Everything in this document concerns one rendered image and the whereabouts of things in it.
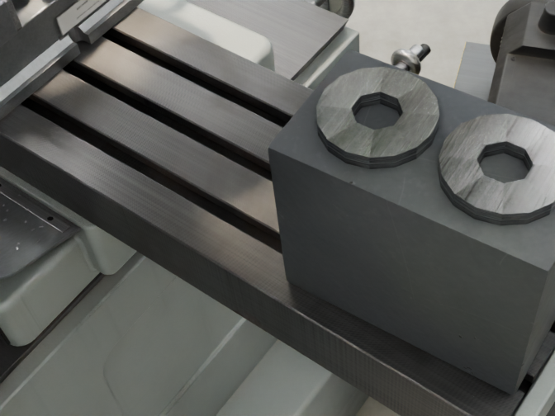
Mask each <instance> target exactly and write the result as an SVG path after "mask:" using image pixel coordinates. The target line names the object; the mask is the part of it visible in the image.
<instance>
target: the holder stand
mask: <svg viewBox="0 0 555 416"><path fill-rule="evenodd" d="M268 156H269V162H270V168H271V174H272V180H273V191H274V197H275V203H276V209H277V220H278V226H279V232H280V239H281V245H282V255H283V261H284V267H285V273H286V279H287V281H288V282H290V283H292V284H293V285H295V286H298V287H300V288H301V289H302V290H304V291H307V292H309V293H311V294H312V295H315V296H317V297H319V298H321V299H322V300H325V301H327V302H329V303H331V304H332V305H335V306H337V307H339V308H340V309H342V310H345V311H347V312H349V313H350V314H353V315H355V316H356V317H358V318H360V319H362V320H364V321H366V322H368V323H370V324H372V325H374V326H376V327H378V328H380V329H382V330H384V331H386V332H388V333H390V334H392V335H394V336H396V337H398V338H400V339H402V340H404V341H406V342H408V343H410V344H411V345H413V346H415V347H417V348H419V349H421V350H423V351H425V352H427V353H429V354H431V355H433V356H435V357H437V358H439V359H441V360H443V361H445V362H447V363H449V364H451V365H453V366H455V367H457V368H459V369H461V370H463V371H465V372H466V373H468V374H470V375H472V376H475V377H476V378H478V379H480V380H482V381H485V382H486V383H488V384H490V385H493V386H495V387H496V388H498V389H500V390H503V391H504V392H506V393H508V394H510V395H513V394H515V393H516V392H517V390H518V389H519V386H520V384H521V383H522V381H523V379H524V377H525V375H526V373H527V371H528V370H529V368H530V366H531V364H532V362H533V360H534V358H535V357H536V355H537V353H538V350H539V349H540V347H541V345H542V344H543V341H544V339H545V338H546V336H547V334H548V332H549V330H550V328H551V327H552V325H553V322H554V320H555V126H553V125H549V124H547V123H544V122H542V121H538V120H535V119H534V118H531V117H529V116H525V115H523V114H520V113H518V112H516V111H512V110H510V109H507V108H504V107H503V106H498V105H496V104H494V103H492V102H488V101H486V100H483V99H481V98H479V97H474V96H473V95H470V94H467V93H465V92H462V91H459V90H457V89H455V88H452V87H449V86H446V85H443V84H442V83H437V82H435V81H433V80H431V79H428V78H425V77H422V76H420V75H418V74H415V73H412V72H409V71H406V70H404V69H400V68H398V67H396V66H394V65H391V64H388V63H385V62H382V61H381V60H378V59H374V58H372V57H369V56H367V55H365V54H361V53H359V52H357V51H354V50H347V51H346V52H345V54H344V55H343V56H342V57H341V59H340V60H339V61H338V63H337V64H336V65H335V66H334V67H333V68H332V69H331V70H330V72H329V73H328V74H327V75H326V77H325V78H324V79H323V80H322V82H321V83H320V84H319V85H318V87H317V88H316V89H315V90H314V92H313V93H312V94H311V95H310V96H309V97H308V98H307V99H306V101H305V102H304V103H303V104H302V106H301V107H300V108H299V110H298V111H297V112H296V113H295V115H294V116H293V117H292V118H291V119H290V120H289V121H288V122H287V124H286V125H285V126H284V127H283V129H282V130H281V131H280V132H279V134H278V135H277V136H276V137H275V139H274V140H273V141H272V142H271V144H270V145H269V146H268Z"/></svg>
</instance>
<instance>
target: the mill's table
mask: <svg viewBox="0 0 555 416"><path fill-rule="evenodd" d="M76 44H78V47H79V50H80V53H81V54H79V55H78V56H77V57H76V58H75V59H73V60H72V61H71V62H70V63H69V64H67V65H66V66H65V67H64V68H62V69H61V70H60V71H59V72H58V73H57V74H56V75H55V76H53V77H52V78H51V79H50V80H48V81H47V82H46V83H45V84H43V85H42V86H41V87H40V88H38V89H37V90H36V91H35V92H33V93H32V94H31V95H30V96H29V97H28V98H27V99H26V100H25V101H23V102H22V103H21V104H20V105H18V106H17V107H16V108H15V109H14V110H12V111H11V112H10V113H9V114H7V115H6V116H5V117H4V118H2V119H1V120H0V166H1V167H3V168H5V169H6V170H8V171H9V172H10V173H13V174H14V175H16V176H17V177H19V178H20V179H22V180H23V181H25V182H27V183H29V184H30V185H32V186H33V187H35V188H36V189H38V190H40V191H42V192H43V193H45V194H46V195H47V196H49V197H51V198H53V199H54V200H56V201H57V202H59V203H60V204H62V205H63V206H66V207H67V208H69V209H70V210H72V211H73V212H75V213H76V214H78V215H80V216H82V217H83V218H84V219H86V220H88V221H89V222H91V223H93V224H94V225H96V226H97V227H99V228H100V229H103V230H104V231H106V232H107V233H109V234H110V235H112V236H113V237H115V238H117V239H119V240H120V241H121V242H123V243H125V244H126V245H128V246H130V247H131V248H133V249H134V250H136V251H137V252H139V253H141V254H143V255H144V256H146V257H147V258H149V259H150V260H152V261H153V262H156V263H157V264H159V265H160V266H161V267H163V268H165V269H166V270H168V271H170V272H171V273H172V274H174V275H176V276H177V277H179V278H181V279H183V280H184V281H185V282H187V283H189V284H190V285H192V286H194V287H196V288H197V289H198V290H199V291H202V292H203V293H205V294H206V295H208V296H210V297H211V298H213V299H214V300H216V301H218V302H220V303H221V304H223V305H224V306H226V307H227V308H229V309H230V310H233V311H234V312H235V313H236V314H239V315H240V316H242V317H243V318H245V319H247V320H248V321H249V322H251V323H253V324H255V325H256V326H258V327H260V328H261V329H262V330H264V331H266V332H267V333H269V334H271V335H273V336H274V337H275V338H277V339H279V340H280V341H282V342H283V343H285V344H286V345H288V346H289V347H292V348H293V349H295V350H296V351H298V352H299V353H301V354H302V355H304V356H306V357H308V358H309V359H311V360H312V361H313V362H315V363H317V364H319V365H320V366H322V367H324V368H325V369H326V370H328V371H330V372H332V373H333V374H335V375H337V376H338V377H339V378H341V379H343V380H344V381H346V382H348V383H349V384H350V385H352V386H354V387H356V388H357V389H359V390H361V391H362V392H363V393H365V394H366V395H369V396H370V397H372V398H373V399H375V400H376V401H378V402H379V403H381V404H383V405H385V406H386V407H388V408H389V409H391V410H392V411H394V412H396V413H397V414H399V415H400V416H546V415H547V414H548V411H549V410H550V409H551V407H552V406H553V404H554V402H555V320H554V322H553V325H552V327H551V328H550V330H549V332H548V334H547V336H546V338H545V339H544V341H543V344H542V345H541V347H540V349H539V350H538V353H537V355H536V357H535V358H534V360H533V362H532V364H531V366H530V368H529V370H528V371H527V373H526V375H525V377H524V379H523V381H522V383H521V384H520V386H519V389H518V390H517V392H516V393H515V394H513V395H510V394H508V393H506V392H504V391H503V390H500V389H498V388H496V387H495V386H493V385H490V384H488V383H486V382H485V381H482V380H480V379H478V378H476V377H475V376H472V375H470V374H468V373H466V372H465V371H463V370H461V369H459V368H457V367H455V366H453V365H451V364H449V363H447V362H445V361H443V360H441V359H439V358H437V357H435V356H433V355H431V354H429V353H427V352H425V351H423V350H421V349H419V348H417V347H415V346H413V345H411V344H410V343H408V342H406V341H404V340H402V339H400V338H398V337H396V336H394V335H392V334H390V333H388V332H386V331H384V330H382V329H380V328H378V327H376V326H374V325H372V324H370V323H368V322H366V321H364V320H362V319H360V318H358V317H356V316H355V315H353V314H350V313H349V312H347V311H345V310H342V309H340V308H339V307H337V306H335V305H332V304H331V303H329V302H327V301H325V300H322V299H321V298H319V297H317V296H315V295H312V294H311V293H309V292H307V291H304V290H302V289H301V288H300V287H298V286H295V285H293V284H292V283H290V282H288V281H287V279H286V273H285V267H284V261H283V255H282V245H281V239H280V232H279V226H278V215H277V209H276V203H275V197H274V191H273V180H272V174H271V168H270V162H269V156H268V146H269V145H270V144H271V142H272V141H273V140H274V139H275V137H276V136H277V135H278V134H279V132H280V131H281V130H282V129H283V127H284V126H285V125H286V124H287V122H288V121H289V120H290V119H291V118H292V117H293V116H294V115H295V113H296V112H297V111H298V110H299V108H300V107H301V106H302V104H303V103H304V102H305V101H306V99H307V98H308V97H309V96H310V95H311V94H312V93H313V92H314V90H312V89H310V88H308V87H305V86H303V85H301V84H300V83H297V82H295V81H292V80H291V79H289V78H286V77H284V76H282V75H281V74H278V73H275V72H273V71H272V70H270V69H267V68H265V67H263V66H261V65H259V64H256V63H255V62H253V61H251V60H248V59H246V58H244V57H242V56H240V55H238V54H236V53H233V52H231V51H229V50H227V49H225V48H223V47H221V46H219V45H216V44H214V43H212V42H210V41H209V40H206V39H203V38H201V37H200V36H198V35H195V34H193V33H191V32H190V31H186V30H184V29H183V28H181V27H179V26H176V25H174V24H172V23H170V22H168V21H165V20H164V19H162V18H160V17H157V16H155V15H153V14H151V13H149V12H147V11H145V10H142V9H140V8H138V7H136V8H134V9H133V10H132V11H131V12H129V13H128V14H127V15H126V16H125V17H123V18H122V19H121V20H120V21H119V22H117V23H116V24H115V25H114V26H113V27H112V28H111V29H110V30H108V31H107V32H106V33H105V34H103V35H102V36H101V37H100V38H98V39H97V40H96V41H95V42H93V43H92V44H89V43H88V42H86V41H83V40H81V41H78V42H76Z"/></svg>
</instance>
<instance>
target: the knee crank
mask: <svg viewBox="0 0 555 416"><path fill-rule="evenodd" d="M430 51H431V49H430V47H429V46H428V45H427V44H421V45H417V44H414V45H412V47H411V48H410V49H409V50H406V49H398V50H396V51H394V52H393V53H392V55H391V65H394V66H396V67H398V68H400V69H404V70H406V71H409V72H412V73H415V74H418V75H419V74H420V70H421V62H422V61H423V59H424V58H425V57H426V56H427V55H428V54H429V53H430Z"/></svg>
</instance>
